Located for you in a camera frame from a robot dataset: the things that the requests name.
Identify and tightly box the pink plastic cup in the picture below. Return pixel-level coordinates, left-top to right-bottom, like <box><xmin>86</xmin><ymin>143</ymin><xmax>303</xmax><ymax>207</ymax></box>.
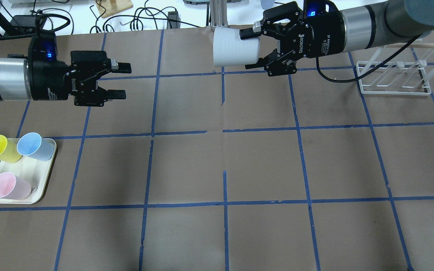
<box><xmin>0</xmin><ymin>172</ymin><xmax>32</xmax><ymax>200</ymax></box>

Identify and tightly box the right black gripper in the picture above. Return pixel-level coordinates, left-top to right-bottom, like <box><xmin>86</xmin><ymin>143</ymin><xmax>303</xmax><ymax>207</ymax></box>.
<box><xmin>239</xmin><ymin>1</ymin><xmax>345</xmax><ymax>76</ymax></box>

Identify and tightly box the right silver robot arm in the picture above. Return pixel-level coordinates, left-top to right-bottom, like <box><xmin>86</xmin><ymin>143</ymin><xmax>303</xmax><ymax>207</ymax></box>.
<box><xmin>239</xmin><ymin>0</ymin><xmax>434</xmax><ymax>76</ymax></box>

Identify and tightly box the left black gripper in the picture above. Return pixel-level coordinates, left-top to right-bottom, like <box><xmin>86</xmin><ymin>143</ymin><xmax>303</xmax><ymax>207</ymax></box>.
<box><xmin>32</xmin><ymin>50</ymin><xmax>132</xmax><ymax>107</ymax></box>

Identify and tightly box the blue plastic cup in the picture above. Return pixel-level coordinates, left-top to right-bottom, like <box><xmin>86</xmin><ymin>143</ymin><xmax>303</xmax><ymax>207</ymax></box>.
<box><xmin>17</xmin><ymin>132</ymin><xmax>56</xmax><ymax>161</ymax></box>

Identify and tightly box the aluminium frame post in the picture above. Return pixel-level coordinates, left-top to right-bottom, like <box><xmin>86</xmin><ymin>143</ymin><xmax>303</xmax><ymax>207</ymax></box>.
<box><xmin>209</xmin><ymin>0</ymin><xmax>229</xmax><ymax>27</ymax></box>

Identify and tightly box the wooden stand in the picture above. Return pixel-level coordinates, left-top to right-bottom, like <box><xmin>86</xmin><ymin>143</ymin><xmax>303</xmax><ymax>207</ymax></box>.
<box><xmin>94</xmin><ymin>0</ymin><xmax>134</xmax><ymax>18</ymax></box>

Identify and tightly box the cream plastic tray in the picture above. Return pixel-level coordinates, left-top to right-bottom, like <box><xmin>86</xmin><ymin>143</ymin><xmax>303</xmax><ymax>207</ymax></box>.
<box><xmin>0</xmin><ymin>138</ymin><xmax>57</xmax><ymax>204</ymax></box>

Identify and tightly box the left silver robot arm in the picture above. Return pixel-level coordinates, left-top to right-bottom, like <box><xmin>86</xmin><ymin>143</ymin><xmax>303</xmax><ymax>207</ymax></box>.
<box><xmin>0</xmin><ymin>51</ymin><xmax>131</xmax><ymax>107</ymax></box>

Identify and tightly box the white wire cup rack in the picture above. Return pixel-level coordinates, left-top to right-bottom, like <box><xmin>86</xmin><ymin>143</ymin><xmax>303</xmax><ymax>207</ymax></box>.
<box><xmin>358</xmin><ymin>34</ymin><xmax>434</xmax><ymax>96</ymax></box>

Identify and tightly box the grey white plastic cup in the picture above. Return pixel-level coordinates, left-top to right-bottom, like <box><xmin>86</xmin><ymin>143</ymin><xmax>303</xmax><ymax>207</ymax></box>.
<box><xmin>212</xmin><ymin>27</ymin><xmax>260</xmax><ymax>67</ymax></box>

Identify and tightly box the yellow plastic cup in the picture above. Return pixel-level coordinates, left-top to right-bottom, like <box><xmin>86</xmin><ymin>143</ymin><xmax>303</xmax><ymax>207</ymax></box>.
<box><xmin>0</xmin><ymin>134</ymin><xmax>22</xmax><ymax>163</ymax></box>

